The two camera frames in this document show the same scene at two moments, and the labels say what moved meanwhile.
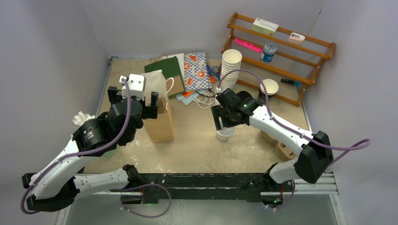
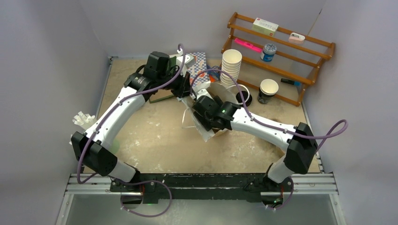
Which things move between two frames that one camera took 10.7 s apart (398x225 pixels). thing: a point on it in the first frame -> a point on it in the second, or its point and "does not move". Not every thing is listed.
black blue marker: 294,82 does not move
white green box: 264,27 does not move
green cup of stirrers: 81,117 does not move
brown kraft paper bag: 160,129 -> 225,94
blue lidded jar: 268,52 does not move
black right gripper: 218,111 -> 205,121
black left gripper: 150,111 -> 185,88
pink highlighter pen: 249,45 does not move
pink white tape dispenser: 296,38 does not move
